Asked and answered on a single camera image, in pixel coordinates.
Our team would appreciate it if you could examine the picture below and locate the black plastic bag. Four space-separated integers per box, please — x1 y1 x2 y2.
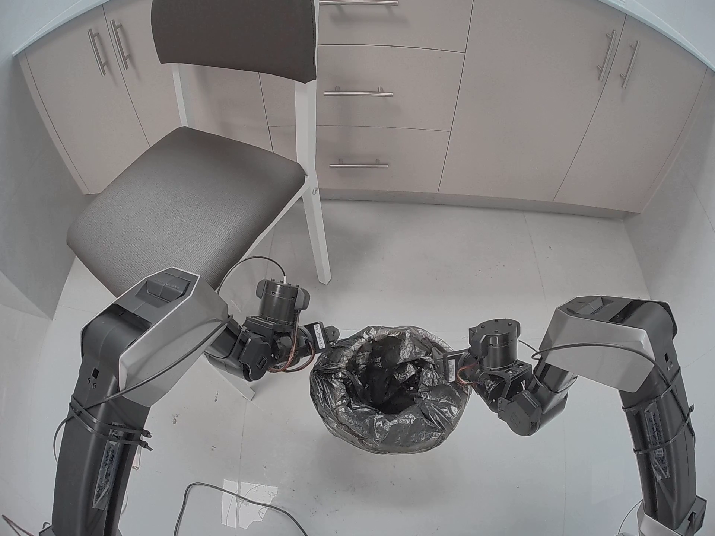
309 325 473 455

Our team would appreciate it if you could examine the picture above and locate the black cable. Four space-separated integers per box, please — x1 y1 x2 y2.
174 482 308 536

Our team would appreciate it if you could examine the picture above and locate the beige cabinet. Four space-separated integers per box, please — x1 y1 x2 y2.
19 0 715 219

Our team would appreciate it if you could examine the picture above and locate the grey chair with white legs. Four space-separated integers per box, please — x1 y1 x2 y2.
66 0 333 402

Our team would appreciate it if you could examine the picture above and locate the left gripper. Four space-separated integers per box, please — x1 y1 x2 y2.
304 322 331 356

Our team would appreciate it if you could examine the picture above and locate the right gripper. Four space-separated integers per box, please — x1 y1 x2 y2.
441 350 477 391

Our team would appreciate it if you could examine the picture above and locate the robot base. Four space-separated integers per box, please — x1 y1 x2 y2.
632 514 671 536

